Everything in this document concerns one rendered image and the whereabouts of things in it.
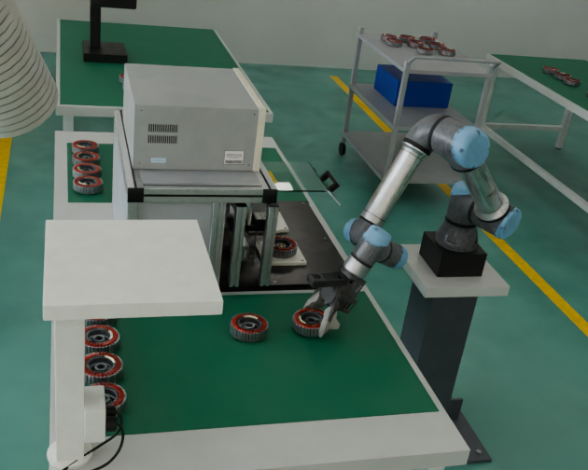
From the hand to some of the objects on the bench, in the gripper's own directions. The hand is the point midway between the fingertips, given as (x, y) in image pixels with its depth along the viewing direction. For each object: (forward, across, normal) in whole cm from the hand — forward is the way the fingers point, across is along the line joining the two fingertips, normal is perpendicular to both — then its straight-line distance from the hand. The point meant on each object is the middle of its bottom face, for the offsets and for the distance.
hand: (309, 323), depth 237 cm
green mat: (+13, -7, +19) cm, 24 cm away
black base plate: (-1, +54, -7) cm, 55 cm away
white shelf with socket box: (+32, -28, +52) cm, 67 cm away
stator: (+1, 0, -1) cm, 2 cm away
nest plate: (-3, +42, -6) cm, 43 cm away
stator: (+11, +2, +15) cm, 19 cm away
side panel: (+20, +27, +30) cm, 45 cm away
